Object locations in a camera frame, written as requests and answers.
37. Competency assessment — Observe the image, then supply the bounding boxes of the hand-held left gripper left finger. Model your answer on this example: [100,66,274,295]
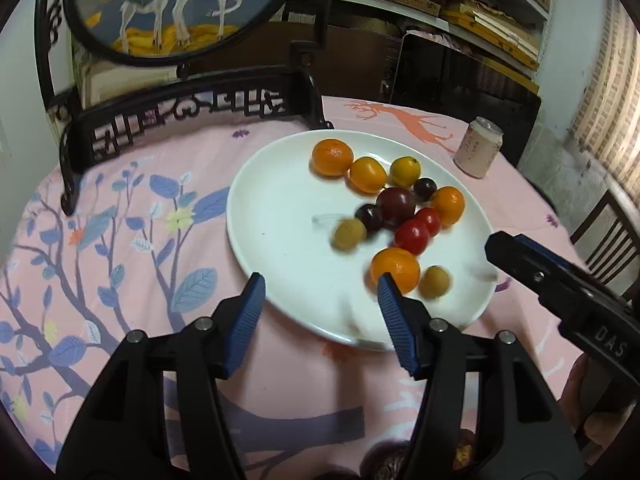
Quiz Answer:
[55,272,268,480]

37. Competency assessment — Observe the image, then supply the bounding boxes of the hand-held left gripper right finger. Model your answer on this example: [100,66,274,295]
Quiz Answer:
[376,272,586,480]

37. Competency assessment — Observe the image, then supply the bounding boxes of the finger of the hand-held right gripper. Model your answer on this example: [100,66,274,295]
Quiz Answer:
[484,231,601,321]

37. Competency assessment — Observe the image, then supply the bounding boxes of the small olive-green round fruit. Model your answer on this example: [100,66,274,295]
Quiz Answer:
[331,217,368,252]
[418,266,453,301]

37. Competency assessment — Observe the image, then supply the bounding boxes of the small tangerine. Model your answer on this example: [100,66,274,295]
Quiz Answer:
[370,247,421,295]
[389,156,422,188]
[431,186,466,226]

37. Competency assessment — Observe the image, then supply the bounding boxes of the red cherry tomato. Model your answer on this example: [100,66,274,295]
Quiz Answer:
[395,220,431,256]
[415,207,443,237]

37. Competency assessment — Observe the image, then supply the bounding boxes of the dark cherry with stem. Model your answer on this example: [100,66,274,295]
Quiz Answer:
[355,204,385,233]

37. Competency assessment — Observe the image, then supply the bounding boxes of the white oval plate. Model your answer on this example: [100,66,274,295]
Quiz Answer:
[226,130,496,353]

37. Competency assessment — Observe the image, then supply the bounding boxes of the large dark red plum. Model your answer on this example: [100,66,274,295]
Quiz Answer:
[376,186,417,227]

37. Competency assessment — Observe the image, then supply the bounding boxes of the smooth yellow-orange citrus fruit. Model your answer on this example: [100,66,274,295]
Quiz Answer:
[349,156,388,195]

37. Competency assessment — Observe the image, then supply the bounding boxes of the large dimpled tangerine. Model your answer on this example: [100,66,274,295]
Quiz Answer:
[311,139,355,177]

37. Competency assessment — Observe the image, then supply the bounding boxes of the person's right hand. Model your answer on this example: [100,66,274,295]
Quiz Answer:
[560,356,640,455]

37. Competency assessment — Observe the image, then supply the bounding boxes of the dark wooden chair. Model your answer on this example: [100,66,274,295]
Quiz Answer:
[570,189,640,306]

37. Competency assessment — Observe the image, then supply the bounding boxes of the pink printed tablecloth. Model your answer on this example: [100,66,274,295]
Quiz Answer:
[0,94,621,480]

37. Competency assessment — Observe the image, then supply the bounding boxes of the pale pink beverage can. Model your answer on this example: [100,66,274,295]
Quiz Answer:
[453,116,504,179]

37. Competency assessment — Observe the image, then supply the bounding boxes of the dark brown water chestnut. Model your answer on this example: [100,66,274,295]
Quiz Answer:
[452,427,478,471]
[361,442,413,480]

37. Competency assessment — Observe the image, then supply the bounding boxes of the black panel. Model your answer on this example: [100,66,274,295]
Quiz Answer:
[382,30,543,166]

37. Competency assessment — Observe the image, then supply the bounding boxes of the stack of yellow flat boxes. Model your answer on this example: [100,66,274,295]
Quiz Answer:
[440,0,543,73]

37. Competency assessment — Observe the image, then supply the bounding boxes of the pink folded cloth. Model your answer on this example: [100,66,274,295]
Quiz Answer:
[407,30,471,53]

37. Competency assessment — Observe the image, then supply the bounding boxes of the brown board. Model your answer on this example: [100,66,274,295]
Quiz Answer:
[325,15,406,101]

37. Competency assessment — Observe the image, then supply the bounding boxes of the round deer screen black stand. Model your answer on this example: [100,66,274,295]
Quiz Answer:
[35,0,335,216]

